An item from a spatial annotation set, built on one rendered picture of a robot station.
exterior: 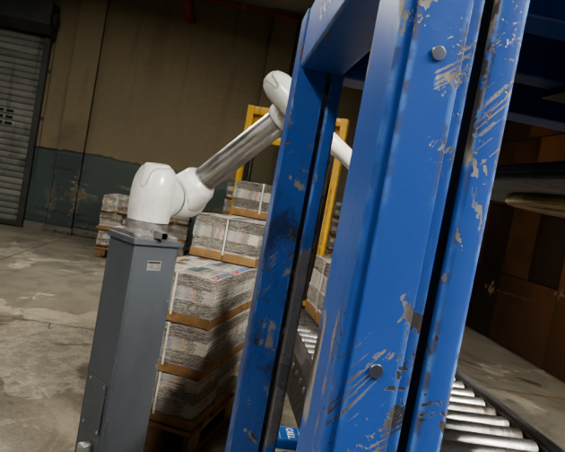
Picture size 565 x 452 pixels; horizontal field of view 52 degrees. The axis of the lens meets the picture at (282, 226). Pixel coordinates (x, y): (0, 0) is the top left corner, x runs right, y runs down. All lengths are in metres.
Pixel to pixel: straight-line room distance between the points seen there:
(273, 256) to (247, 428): 0.30
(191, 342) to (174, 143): 7.21
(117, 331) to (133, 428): 0.39
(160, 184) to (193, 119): 7.53
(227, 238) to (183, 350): 0.75
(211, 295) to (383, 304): 2.19
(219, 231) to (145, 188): 1.06
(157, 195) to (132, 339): 0.53
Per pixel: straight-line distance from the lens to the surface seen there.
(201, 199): 2.28
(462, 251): 0.38
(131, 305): 2.14
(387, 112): 0.37
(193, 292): 2.57
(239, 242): 3.08
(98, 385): 2.29
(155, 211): 2.13
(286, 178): 0.96
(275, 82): 2.03
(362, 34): 0.75
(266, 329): 0.99
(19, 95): 10.10
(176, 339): 2.64
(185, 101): 9.68
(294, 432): 1.35
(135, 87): 9.78
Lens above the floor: 1.24
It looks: 3 degrees down
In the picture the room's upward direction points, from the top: 10 degrees clockwise
